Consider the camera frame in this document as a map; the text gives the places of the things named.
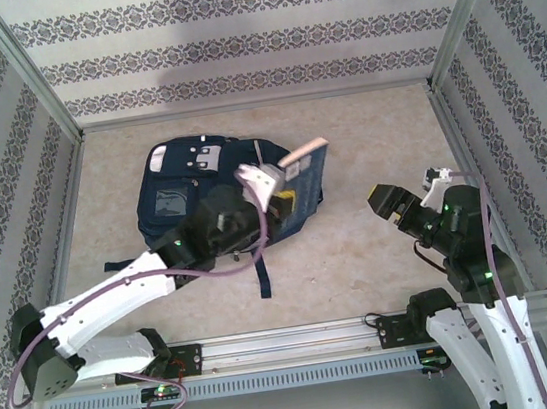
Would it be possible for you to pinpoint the navy book corner yellow label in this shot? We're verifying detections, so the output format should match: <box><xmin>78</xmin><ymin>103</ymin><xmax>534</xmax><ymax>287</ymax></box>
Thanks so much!
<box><xmin>253</xmin><ymin>135</ymin><xmax>343</xmax><ymax>245</ymax></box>

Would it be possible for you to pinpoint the navy blue school backpack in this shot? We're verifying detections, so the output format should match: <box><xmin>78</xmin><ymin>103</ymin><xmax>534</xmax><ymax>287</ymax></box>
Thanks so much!
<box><xmin>126</xmin><ymin>118</ymin><xmax>339</xmax><ymax>316</ymax></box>

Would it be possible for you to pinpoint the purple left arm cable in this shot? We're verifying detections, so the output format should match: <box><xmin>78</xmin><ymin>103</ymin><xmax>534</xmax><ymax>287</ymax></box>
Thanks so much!
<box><xmin>0</xmin><ymin>192</ymin><xmax>295</xmax><ymax>409</ymax></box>

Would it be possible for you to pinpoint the thin aluminium wall rail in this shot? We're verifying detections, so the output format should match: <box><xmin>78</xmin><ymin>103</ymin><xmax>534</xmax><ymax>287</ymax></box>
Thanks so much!
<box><xmin>78</xmin><ymin>76</ymin><xmax>434</xmax><ymax>136</ymax></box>

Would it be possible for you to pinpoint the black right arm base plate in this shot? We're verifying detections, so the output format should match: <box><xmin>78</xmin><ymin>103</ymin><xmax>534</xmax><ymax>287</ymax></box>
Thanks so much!
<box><xmin>374</xmin><ymin>303</ymin><xmax>470</xmax><ymax>351</ymax></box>

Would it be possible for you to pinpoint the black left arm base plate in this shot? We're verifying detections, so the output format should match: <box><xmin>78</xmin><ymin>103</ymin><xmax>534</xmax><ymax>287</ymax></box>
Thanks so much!
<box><xmin>111</xmin><ymin>342</ymin><xmax>206</xmax><ymax>387</ymax></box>

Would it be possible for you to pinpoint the aluminium left side rail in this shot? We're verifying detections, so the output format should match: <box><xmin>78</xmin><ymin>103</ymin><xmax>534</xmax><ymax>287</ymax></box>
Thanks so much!
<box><xmin>10</xmin><ymin>132</ymin><xmax>115</xmax><ymax>362</ymax></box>

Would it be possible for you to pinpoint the grey slotted cable duct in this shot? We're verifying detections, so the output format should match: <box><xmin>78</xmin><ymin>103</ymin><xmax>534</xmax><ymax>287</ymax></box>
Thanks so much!
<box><xmin>44</xmin><ymin>350</ymin><xmax>422</xmax><ymax>409</ymax></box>

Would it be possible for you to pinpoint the aluminium right corner post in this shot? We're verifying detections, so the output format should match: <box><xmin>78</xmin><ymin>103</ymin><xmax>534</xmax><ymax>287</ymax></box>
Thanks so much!
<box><xmin>416</xmin><ymin>0</ymin><xmax>524</xmax><ymax>93</ymax></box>

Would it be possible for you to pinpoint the aluminium corner post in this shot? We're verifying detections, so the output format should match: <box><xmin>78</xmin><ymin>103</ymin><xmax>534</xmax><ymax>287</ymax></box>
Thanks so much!
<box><xmin>0</xmin><ymin>0</ymin><xmax>86</xmax><ymax>151</ymax></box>
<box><xmin>416</xmin><ymin>0</ymin><xmax>524</xmax><ymax>93</ymax></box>

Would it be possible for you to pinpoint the aluminium left corner post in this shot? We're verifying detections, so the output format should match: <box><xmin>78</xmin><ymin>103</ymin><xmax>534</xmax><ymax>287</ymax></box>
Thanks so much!
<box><xmin>0</xmin><ymin>0</ymin><xmax>86</xmax><ymax>151</ymax></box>

